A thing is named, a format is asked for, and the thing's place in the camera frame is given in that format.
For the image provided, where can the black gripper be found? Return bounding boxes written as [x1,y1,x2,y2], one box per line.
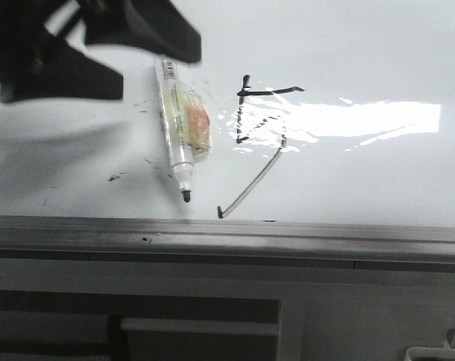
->
[0,1,123,104]

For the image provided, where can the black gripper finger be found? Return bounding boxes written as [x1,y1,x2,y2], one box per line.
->
[83,1,202,63]

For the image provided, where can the white whiteboard marker with tape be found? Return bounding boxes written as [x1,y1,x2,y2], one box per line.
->
[155,57,211,203]

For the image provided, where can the white whiteboard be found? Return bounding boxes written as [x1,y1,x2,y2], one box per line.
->
[0,1,455,227]

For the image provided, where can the white bin corner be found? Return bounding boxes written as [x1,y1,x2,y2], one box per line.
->
[404,346,455,361]

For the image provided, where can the grey aluminium whiteboard frame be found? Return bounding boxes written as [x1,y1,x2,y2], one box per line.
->
[0,215,455,265]

